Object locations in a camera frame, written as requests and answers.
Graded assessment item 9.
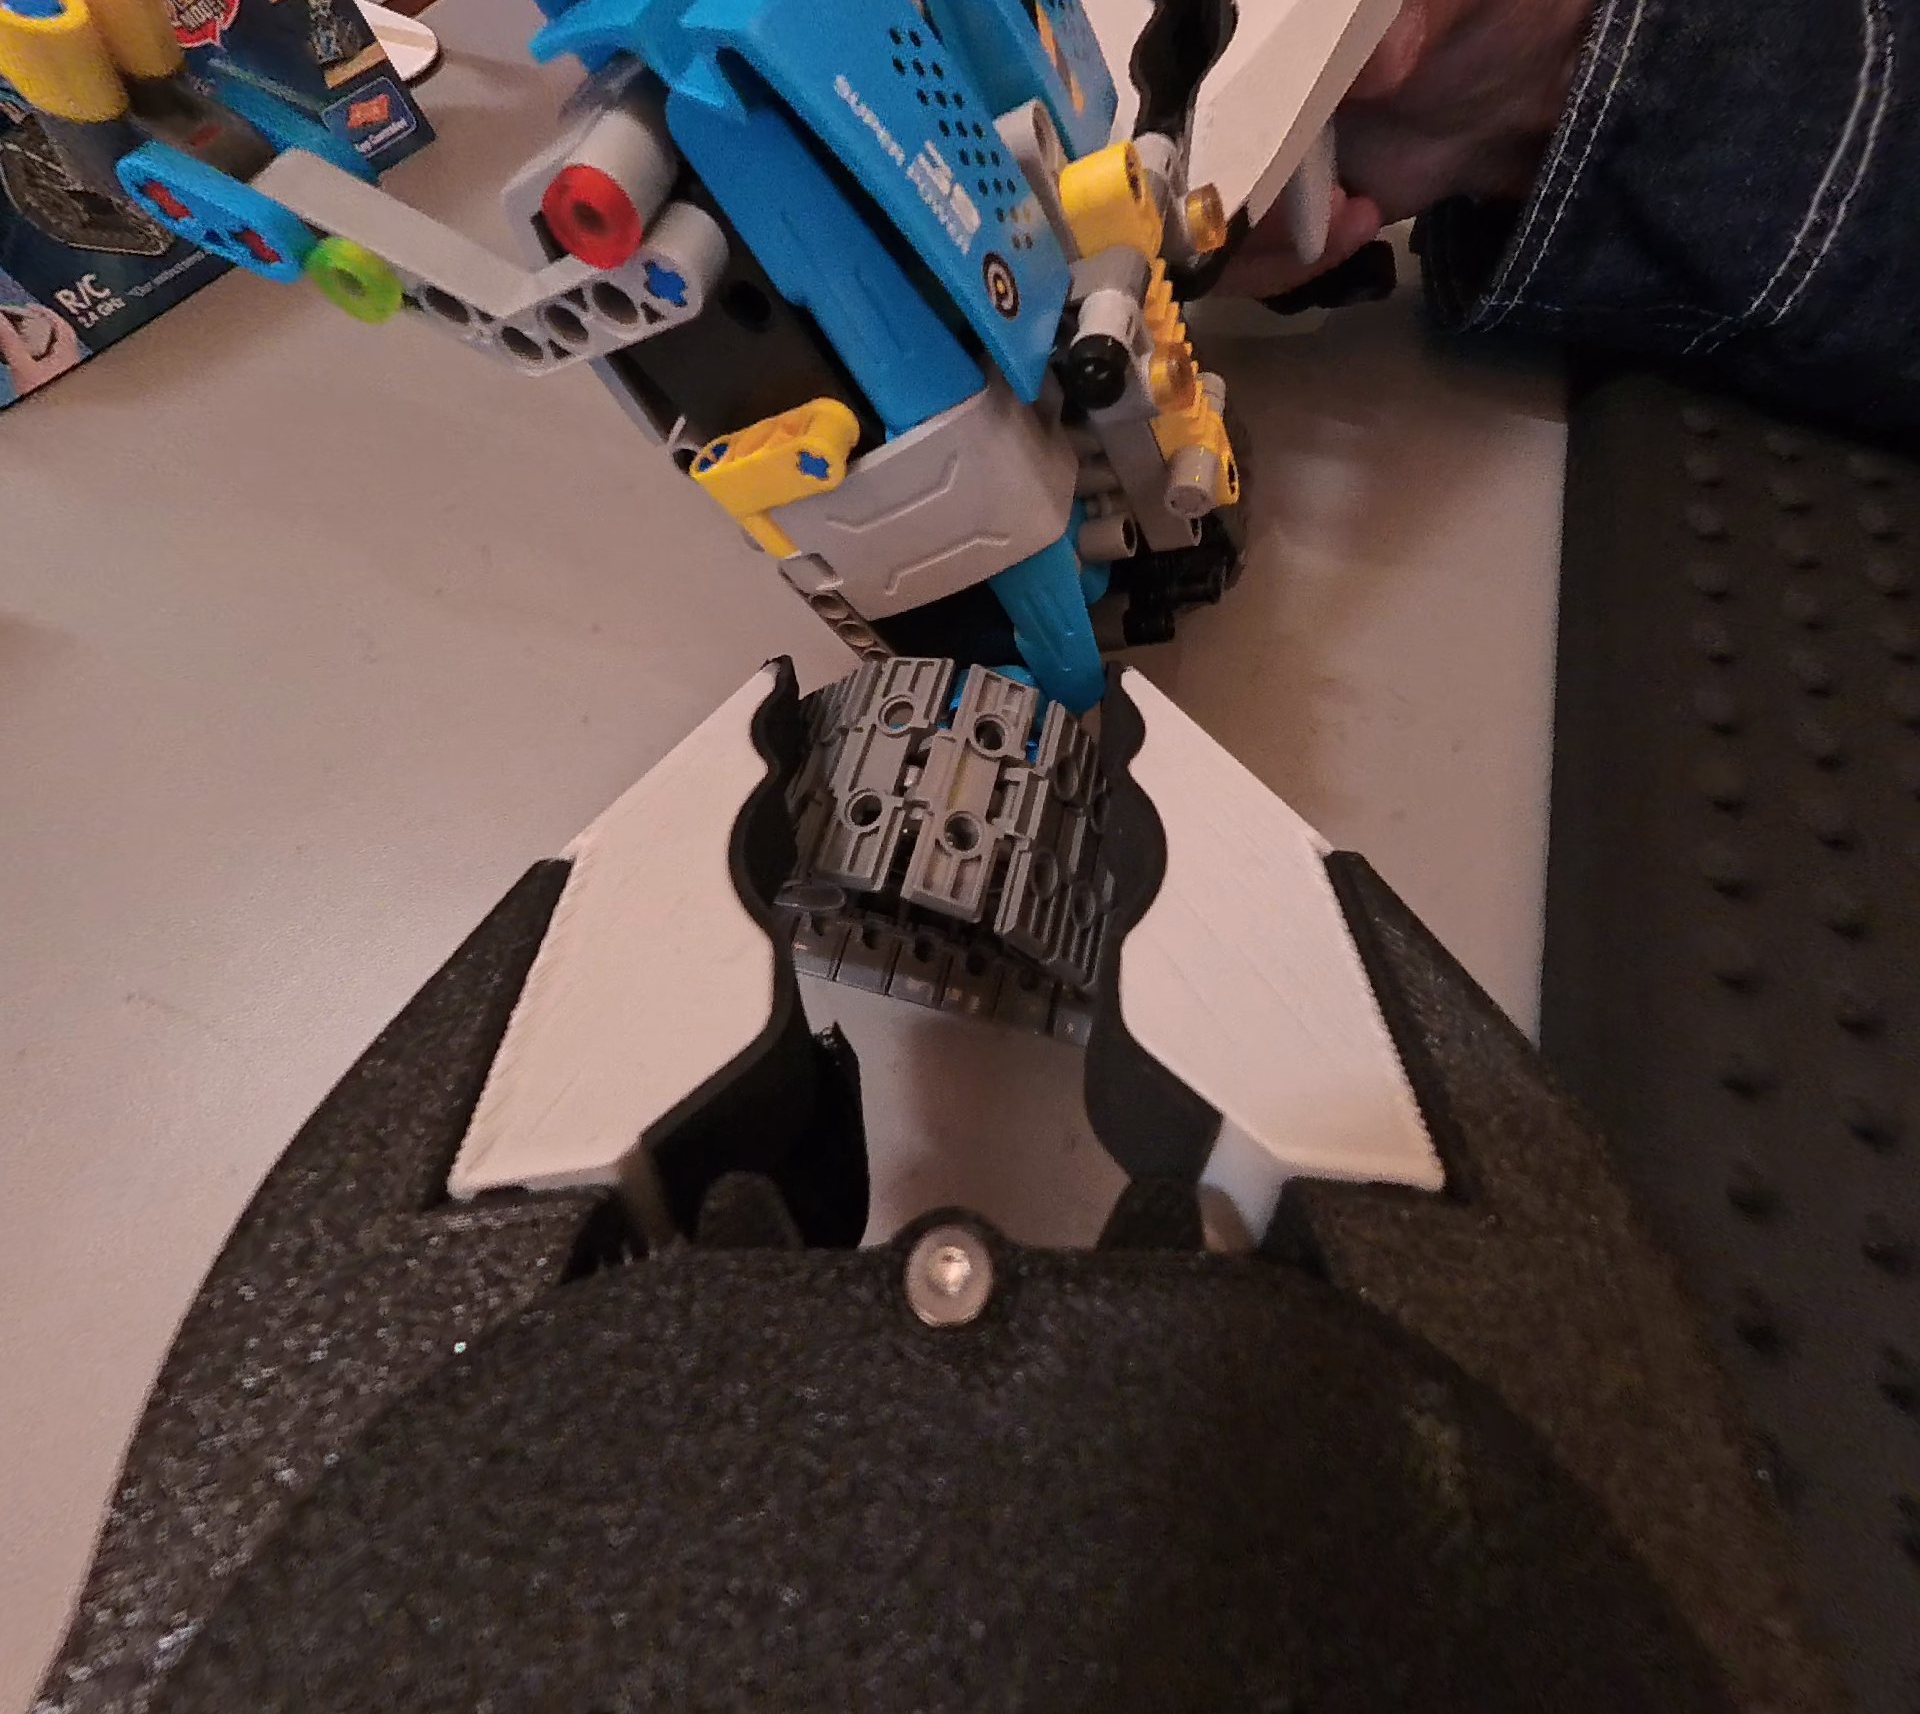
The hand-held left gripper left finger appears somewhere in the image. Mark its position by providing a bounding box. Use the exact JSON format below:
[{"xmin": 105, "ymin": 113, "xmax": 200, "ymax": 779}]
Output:
[{"xmin": 449, "ymin": 663, "xmax": 811, "ymax": 1212}]

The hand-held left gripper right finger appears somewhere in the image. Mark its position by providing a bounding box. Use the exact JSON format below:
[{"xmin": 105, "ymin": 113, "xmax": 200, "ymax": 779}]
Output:
[{"xmin": 1080, "ymin": 673, "xmax": 1452, "ymax": 1257}]

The blue tracked toy robot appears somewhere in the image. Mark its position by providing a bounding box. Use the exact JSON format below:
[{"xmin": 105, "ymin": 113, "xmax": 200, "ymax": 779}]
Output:
[{"xmin": 114, "ymin": 0, "xmax": 1250, "ymax": 1043}]

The person's right forearm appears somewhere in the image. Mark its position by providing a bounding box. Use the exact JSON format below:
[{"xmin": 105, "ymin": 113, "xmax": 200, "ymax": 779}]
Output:
[{"xmin": 1404, "ymin": 0, "xmax": 1920, "ymax": 449}]

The person's right hand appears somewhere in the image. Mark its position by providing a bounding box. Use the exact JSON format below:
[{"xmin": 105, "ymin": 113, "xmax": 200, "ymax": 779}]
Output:
[{"xmin": 1239, "ymin": 0, "xmax": 1613, "ymax": 306}]

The black dimpled mat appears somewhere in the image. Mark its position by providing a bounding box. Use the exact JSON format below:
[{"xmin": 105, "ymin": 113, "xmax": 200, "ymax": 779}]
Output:
[{"xmin": 1536, "ymin": 370, "xmax": 1920, "ymax": 1714}]

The blue toy kit booklet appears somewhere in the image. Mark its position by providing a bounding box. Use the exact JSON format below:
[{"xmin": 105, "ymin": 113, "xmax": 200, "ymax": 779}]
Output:
[{"xmin": 0, "ymin": 0, "xmax": 445, "ymax": 412}]

